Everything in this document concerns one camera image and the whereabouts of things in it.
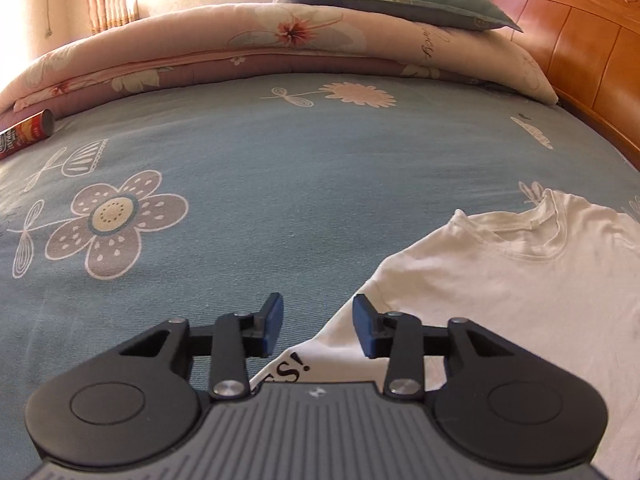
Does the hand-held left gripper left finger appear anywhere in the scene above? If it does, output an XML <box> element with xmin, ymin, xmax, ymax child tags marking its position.
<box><xmin>120</xmin><ymin>292</ymin><xmax>285</xmax><ymax>401</ymax></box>

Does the wooden headboard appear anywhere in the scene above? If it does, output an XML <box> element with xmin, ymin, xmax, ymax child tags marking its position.
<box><xmin>482</xmin><ymin>0</ymin><xmax>640</xmax><ymax>168</ymax></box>

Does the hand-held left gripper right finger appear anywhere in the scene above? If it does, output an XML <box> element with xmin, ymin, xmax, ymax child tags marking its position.
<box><xmin>352</xmin><ymin>295</ymin><xmax>516</xmax><ymax>403</ymax></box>

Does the pink floral folded quilt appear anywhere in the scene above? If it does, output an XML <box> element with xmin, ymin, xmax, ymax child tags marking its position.
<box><xmin>0</xmin><ymin>2</ymin><xmax>559</xmax><ymax>116</ymax></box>

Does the white printed t-shirt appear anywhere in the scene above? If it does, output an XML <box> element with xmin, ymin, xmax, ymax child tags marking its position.
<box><xmin>250</xmin><ymin>190</ymin><xmax>640</xmax><ymax>480</ymax></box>

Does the red snack can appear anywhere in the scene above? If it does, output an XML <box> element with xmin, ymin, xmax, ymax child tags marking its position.
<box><xmin>0</xmin><ymin>109</ymin><xmax>54</xmax><ymax>161</ymax></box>

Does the blue floral bed sheet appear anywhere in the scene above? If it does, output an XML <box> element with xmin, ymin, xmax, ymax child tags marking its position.
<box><xmin>0</xmin><ymin>71</ymin><xmax>640</xmax><ymax>480</ymax></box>

